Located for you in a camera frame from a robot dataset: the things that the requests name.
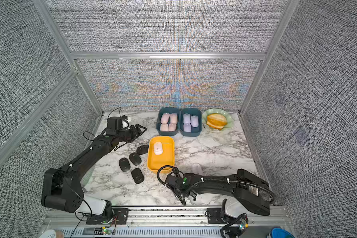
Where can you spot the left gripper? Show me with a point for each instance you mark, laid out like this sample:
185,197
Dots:
136,134

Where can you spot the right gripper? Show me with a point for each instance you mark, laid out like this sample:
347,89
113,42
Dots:
179,195

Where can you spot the white mouse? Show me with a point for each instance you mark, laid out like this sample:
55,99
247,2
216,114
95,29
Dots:
196,168
158,148

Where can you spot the yellow storage box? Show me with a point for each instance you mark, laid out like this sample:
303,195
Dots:
166,144

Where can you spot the teal storage box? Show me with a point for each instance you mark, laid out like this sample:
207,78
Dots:
161,112
194,131

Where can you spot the pink mouse with scroll wheel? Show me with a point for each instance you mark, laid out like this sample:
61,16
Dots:
173,118

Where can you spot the purple mouse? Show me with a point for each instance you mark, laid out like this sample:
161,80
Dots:
186,119
194,121
187,127

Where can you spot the purple mouse front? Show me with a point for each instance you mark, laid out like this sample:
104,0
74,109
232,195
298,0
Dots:
194,121

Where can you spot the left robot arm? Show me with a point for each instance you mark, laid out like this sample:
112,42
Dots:
62,188

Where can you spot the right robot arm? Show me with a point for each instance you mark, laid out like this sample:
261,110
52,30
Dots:
252,192

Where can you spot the black mouse near yellow box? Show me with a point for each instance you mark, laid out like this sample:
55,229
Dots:
143,149

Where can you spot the black mouse middle right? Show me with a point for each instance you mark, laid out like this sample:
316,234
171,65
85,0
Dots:
135,159

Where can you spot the black mouse middle left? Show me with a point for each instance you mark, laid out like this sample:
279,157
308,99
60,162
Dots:
124,165

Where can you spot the black mouse front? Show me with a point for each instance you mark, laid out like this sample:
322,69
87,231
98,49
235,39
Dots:
137,175

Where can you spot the bread slice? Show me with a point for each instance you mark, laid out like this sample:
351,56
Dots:
216,125

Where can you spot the round bread bun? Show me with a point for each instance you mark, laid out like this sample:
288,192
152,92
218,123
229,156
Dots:
217,118

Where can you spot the green wavy plate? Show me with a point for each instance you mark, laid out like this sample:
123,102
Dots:
218,111

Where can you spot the blue object bottom right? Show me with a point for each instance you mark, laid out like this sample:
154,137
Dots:
279,233

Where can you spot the white round object bottom left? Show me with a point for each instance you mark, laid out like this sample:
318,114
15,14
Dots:
52,234

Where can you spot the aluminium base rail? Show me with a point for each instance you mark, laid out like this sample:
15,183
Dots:
145,222

